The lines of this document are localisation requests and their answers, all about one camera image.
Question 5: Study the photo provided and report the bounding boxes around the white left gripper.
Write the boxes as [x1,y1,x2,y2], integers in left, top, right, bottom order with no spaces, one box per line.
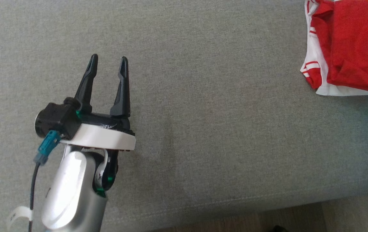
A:
[60,53,137,152]

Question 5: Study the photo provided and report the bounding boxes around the red Bulls 23 jersey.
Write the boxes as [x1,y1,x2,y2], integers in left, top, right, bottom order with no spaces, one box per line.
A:
[300,0,368,96]

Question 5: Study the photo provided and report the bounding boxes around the wide grey sofa seat cushion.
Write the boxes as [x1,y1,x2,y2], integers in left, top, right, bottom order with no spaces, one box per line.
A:
[0,0,368,232]

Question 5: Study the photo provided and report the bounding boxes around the white cable label tag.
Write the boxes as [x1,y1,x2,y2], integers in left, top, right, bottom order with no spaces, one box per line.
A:
[7,206,33,230]

